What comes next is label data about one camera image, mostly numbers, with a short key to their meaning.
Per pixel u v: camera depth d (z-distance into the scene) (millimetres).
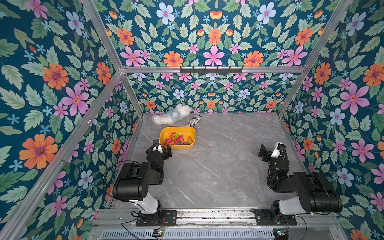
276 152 770
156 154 738
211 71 929
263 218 734
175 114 1035
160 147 804
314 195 438
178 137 1043
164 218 734
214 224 722
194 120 1112
